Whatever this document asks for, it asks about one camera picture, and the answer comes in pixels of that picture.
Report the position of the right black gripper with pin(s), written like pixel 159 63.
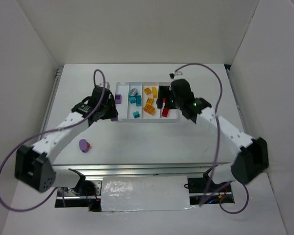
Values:
pixel 165 97

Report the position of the purple rounded lego brick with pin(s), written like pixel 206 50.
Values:
pixel 83 145

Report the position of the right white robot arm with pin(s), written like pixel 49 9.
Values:
pixel 250 154

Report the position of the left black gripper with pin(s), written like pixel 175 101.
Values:
pixel 111 107

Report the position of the purple square lego brick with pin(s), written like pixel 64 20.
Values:
pixel 118 98

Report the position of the purple curved lego brick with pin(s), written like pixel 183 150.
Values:
pixel 114 119

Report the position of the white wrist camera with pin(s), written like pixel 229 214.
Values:
pixel 175 74
pixel 105 84

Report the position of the yellow butterfly lego brick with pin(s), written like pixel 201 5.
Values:
pixel 149 109

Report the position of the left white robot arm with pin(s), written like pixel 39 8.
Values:
pixel 34 164

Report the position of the aluminium frame rail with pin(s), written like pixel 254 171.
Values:
pixel 132 170

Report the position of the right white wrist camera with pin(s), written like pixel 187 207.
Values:
pixel 175 74

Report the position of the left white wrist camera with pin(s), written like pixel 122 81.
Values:
pixel 105 84

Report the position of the white divided sorting tray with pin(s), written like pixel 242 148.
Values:
pixel 126 109

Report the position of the yellow square lego brick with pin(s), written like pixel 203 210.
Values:
pixel 147 91

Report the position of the white foam board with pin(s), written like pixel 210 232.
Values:
pixel 131 194

